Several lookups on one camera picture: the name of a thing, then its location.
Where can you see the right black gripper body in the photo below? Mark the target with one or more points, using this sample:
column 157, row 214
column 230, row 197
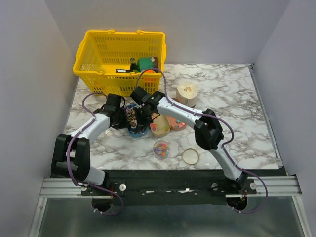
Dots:
column 143, row 117

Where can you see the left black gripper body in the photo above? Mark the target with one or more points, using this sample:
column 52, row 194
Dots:
column 122, row 122

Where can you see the blue tray of striped candies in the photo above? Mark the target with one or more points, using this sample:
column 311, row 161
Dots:
column 134, row 129

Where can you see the beige tray of gummy candies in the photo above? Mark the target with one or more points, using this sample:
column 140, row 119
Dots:
column 160, row 126

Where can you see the pink tray of star candies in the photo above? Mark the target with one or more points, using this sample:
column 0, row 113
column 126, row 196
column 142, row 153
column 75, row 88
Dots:
column 176, row 124

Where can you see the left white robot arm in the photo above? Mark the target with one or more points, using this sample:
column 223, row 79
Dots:
column 71, row 155

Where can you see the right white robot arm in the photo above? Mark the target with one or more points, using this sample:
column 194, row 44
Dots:
column 208, row 131

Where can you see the black rectangular pack in basket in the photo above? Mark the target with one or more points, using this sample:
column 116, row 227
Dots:
column 123, row 71

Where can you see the green glass bottle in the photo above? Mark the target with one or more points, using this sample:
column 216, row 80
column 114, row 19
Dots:
column 133, row 66

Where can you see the wrapped toilet paper roll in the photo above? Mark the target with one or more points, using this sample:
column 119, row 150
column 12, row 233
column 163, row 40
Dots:
column 187, row 93

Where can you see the green box in basket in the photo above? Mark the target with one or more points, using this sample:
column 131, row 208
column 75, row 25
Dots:
column 147, row 63

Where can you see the yellow plastic shopping basket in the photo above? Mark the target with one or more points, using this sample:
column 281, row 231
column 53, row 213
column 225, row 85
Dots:
column 101, row 52

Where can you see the clear glass jar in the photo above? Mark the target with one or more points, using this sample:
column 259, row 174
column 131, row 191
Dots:
column 161, row 150

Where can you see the gold rimmed jar lid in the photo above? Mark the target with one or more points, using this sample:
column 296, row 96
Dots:
column 190, row 156

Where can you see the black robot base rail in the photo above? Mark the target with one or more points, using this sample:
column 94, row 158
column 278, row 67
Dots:
column 178, row 187

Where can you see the aluminium frame rail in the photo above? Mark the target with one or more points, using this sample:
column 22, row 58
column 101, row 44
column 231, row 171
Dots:
column 278, row 186

